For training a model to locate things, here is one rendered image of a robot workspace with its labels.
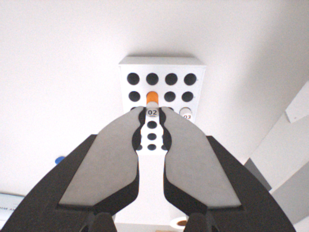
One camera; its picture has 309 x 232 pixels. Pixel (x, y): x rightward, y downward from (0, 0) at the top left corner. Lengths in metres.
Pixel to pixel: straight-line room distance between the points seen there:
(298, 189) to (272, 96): 0.12
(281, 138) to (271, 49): 1.54
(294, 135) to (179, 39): 1.68
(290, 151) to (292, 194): 1.71
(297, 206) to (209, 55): 0.20
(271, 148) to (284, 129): 0.23
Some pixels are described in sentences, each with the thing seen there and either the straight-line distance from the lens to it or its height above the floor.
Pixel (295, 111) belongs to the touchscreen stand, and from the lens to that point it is 1.53.
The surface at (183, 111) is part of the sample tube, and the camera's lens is 0.15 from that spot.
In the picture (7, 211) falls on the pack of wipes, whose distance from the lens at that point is 0.48.
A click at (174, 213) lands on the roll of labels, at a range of 0.39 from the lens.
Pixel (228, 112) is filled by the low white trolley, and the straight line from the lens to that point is 0.23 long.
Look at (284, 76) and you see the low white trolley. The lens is 0.25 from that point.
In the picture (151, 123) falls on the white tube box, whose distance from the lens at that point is 0.18.
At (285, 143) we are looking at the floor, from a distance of 1.82.
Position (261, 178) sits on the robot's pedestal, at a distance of 0.81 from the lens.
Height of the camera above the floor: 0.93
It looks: 57 degrees down
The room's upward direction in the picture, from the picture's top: 179 degrees clockwise
